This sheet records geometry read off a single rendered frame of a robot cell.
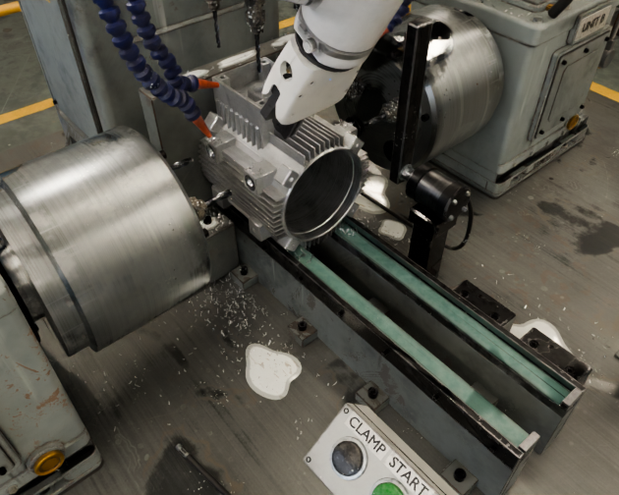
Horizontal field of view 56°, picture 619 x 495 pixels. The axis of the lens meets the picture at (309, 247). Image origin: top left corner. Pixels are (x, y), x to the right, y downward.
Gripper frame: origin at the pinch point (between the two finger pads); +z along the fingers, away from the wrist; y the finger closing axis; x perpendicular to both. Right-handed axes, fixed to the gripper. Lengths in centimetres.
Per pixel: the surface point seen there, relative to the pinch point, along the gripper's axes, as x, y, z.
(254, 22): 11.5, 1.4, -4.5
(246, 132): 5.6, 0.7, 11.8
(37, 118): 141, 21, 217
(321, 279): -18.0, 0.5, 18.3
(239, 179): 0.6, -3.1, 14.8
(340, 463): -34.5, -21.9, -8.6
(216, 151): 6.0, -3.5, 15.0
